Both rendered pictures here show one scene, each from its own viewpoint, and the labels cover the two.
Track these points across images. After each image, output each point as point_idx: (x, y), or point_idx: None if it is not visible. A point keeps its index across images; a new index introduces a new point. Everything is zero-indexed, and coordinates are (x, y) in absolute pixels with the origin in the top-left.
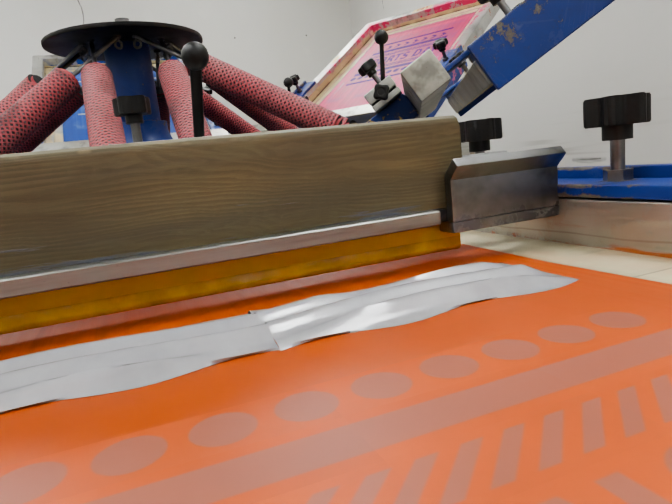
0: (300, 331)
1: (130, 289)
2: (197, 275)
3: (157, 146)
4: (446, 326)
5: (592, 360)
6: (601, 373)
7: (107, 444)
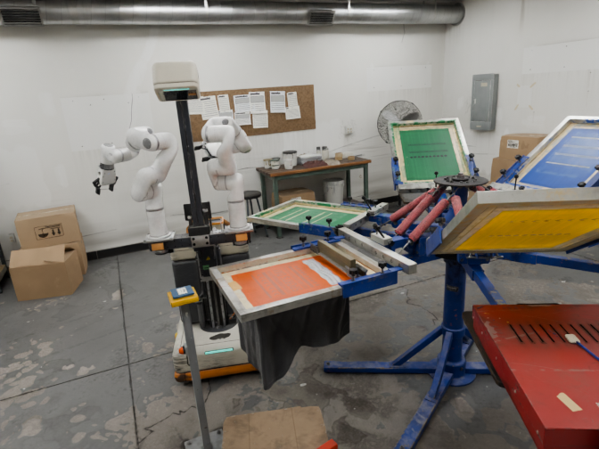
0: (318, 272)
1: None
2: None
3: (330, 248)
4: (319, 278)
5: (308, 282)
6: (306, 282)
7: (301, 269)
